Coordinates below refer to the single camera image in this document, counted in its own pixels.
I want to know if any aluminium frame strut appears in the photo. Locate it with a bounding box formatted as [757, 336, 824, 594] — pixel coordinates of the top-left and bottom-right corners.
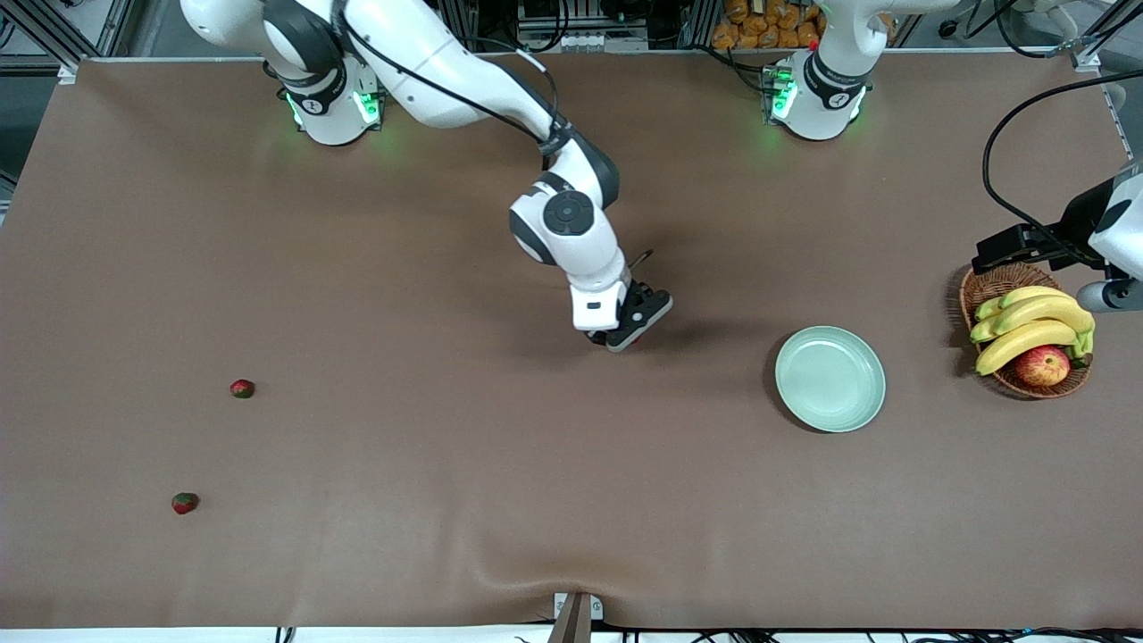
[16, 0, 101, 74]
[1067, 0, 1143, 72]

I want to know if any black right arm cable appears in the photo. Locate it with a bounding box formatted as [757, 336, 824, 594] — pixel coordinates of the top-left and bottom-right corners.
[330, 0, 572, 157]

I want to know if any grey metal mounting bracket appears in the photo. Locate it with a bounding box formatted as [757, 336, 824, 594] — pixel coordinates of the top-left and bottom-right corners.
[553, 591, 605, 643]

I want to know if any brown table cover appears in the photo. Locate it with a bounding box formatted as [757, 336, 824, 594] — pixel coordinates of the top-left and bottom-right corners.
[0, 51, 1143, 631]

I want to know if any pale green plate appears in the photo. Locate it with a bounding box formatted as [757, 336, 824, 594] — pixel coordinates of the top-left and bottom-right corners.
[774, 325, 887, 434]

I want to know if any brown wicker basket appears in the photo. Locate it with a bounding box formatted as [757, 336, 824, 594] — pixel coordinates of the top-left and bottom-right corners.
[959, 259, 1092, 400]

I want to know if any red apple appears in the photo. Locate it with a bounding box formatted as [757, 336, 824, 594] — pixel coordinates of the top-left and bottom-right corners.
[1014, 345, 1072, 388]

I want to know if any yellow banana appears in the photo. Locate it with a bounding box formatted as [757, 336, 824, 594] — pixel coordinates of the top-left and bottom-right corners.
[974, 320, 1080, 377]
[991, 295, 1097, 338]
[997, 285, 1072, 310]

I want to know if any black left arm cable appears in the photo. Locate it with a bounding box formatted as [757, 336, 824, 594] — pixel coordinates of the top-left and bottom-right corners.
[982, 0, 1143, 260]

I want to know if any orange snack packets pile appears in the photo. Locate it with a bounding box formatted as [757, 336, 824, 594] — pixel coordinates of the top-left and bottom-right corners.
[712, 0, 822, 51]

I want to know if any white power strip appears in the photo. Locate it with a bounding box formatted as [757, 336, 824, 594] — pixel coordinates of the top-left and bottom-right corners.
[554, 34, 649, 53]

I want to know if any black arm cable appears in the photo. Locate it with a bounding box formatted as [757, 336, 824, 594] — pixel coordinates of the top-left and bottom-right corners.
[982, 0, 1143, 260]
[330, 0, 572, 157]

